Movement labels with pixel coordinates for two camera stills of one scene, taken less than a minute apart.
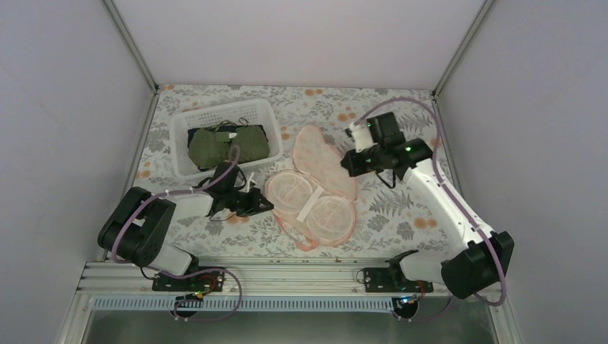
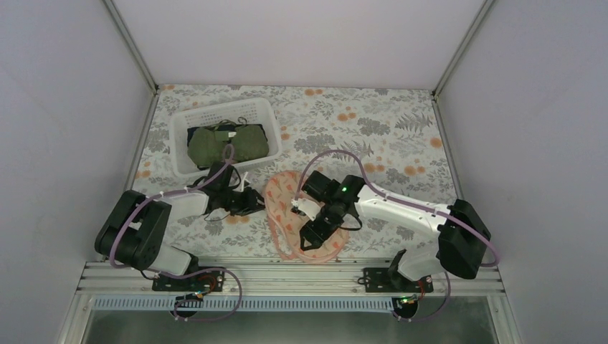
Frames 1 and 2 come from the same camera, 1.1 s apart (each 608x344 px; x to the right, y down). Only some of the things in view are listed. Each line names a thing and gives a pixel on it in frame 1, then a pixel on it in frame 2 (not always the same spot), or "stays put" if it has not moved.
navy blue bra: (224, 128) stays put
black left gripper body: (242, 206) stays put
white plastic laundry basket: (257, 112) stays put
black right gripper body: (357, 168) → (329, 226)
